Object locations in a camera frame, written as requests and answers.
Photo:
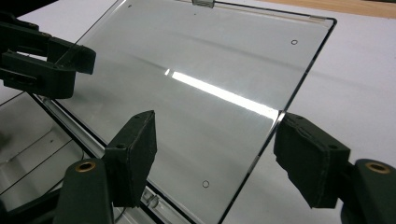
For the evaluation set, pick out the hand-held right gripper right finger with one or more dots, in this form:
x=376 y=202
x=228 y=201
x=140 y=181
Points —
x=311 y=161

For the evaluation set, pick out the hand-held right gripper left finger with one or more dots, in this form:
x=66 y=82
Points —
x=130 y=161

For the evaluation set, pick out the clear grey plastic compartment box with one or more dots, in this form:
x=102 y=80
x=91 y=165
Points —
x=202 y=62

